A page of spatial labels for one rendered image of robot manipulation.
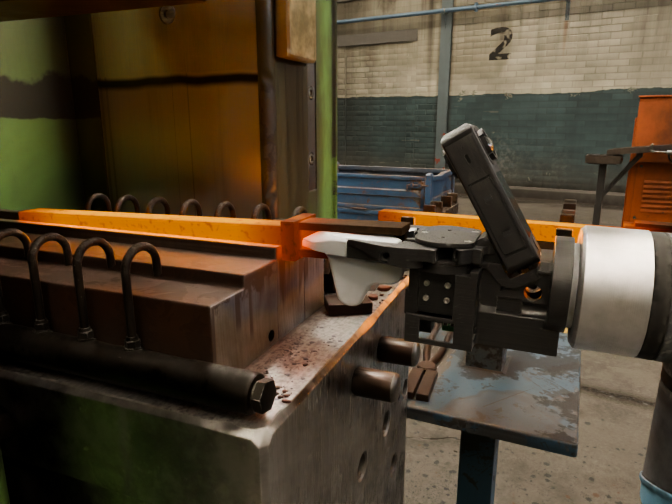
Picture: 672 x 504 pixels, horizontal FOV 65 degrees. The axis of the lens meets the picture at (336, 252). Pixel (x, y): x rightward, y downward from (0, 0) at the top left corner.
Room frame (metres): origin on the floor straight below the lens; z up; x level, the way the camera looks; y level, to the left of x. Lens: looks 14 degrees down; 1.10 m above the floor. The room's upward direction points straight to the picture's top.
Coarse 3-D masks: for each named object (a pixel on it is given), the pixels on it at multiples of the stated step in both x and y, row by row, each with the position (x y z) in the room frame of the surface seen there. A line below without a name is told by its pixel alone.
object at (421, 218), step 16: (416, 224) 0.77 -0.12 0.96; (432, 224) 0.75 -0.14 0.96; (448, 224) 0.74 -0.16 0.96; (464, 224) 0.73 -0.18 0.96; (480, 224) 0.72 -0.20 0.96; (528, 224) 0.70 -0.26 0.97; (544, 224) 0.69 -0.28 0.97; (560, 224) 0.69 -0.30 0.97; (576, 224) 0.69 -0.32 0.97; (624, 224) 0.66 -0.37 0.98; (640, 224) 0.64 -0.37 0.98; (656, 224) 0.63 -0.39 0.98; (544, 240) 0.69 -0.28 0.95; (576, 240) 0.67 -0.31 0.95
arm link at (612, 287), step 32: (576, 256) 0.36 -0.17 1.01; (608, 256) 0.34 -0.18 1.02; (640, 256) 0.33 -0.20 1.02; (576, 288) 0.34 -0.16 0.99; (608, 288) 0.33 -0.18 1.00; (640, 288) 0.32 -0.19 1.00; (576, 320) 0.33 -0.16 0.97; (608, 320) 0.32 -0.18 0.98; (640, 320) 0.32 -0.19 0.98; (608, 352) 0.34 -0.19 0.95
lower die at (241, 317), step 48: (144, 240) 0.49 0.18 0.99; (192, 240) 0.47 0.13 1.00; (48, 288) 0.40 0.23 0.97; (96, 288) 0.38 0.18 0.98; (144, 288) 0.38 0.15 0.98; (192, 288) 0.38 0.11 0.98; (240, 288) 0.38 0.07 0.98; (288, 288) 0.45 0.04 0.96; (96, 336) 0.38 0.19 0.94; (144, 336) 0.37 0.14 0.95; (192, 336) 0.35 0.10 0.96; (240, 336) 0.38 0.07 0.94
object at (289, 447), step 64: (320, 320) 0.48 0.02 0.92; (384, 320) 0.53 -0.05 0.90; (0, 384) 0.38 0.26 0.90; (64, 384) 0.36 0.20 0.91; (320, 384) 0.37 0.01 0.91; (64, 448) 0.35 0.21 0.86; (128, 448) 0.33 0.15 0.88; (192, 448) 0.31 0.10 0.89; (256, 448) 0.29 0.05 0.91; (320, 448) 0.37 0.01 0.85; (384, 448) 0.54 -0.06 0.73
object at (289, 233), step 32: (64, 224) 0.54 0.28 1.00; (96, 224) 0.52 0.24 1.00; (128, 224) 0.51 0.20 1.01; (160, 224) 0.49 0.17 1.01; (192, 224) 0.48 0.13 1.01; (224, 224) 0.47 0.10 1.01; (256, 224) 0.46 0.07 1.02; (288, 224) 0.43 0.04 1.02; (320, 224) 0.43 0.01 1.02; (352, 224) 0.43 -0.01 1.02; (384, 224) 0.42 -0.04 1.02; (288, 256) 0.43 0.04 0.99; (320, 256) 0.43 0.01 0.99
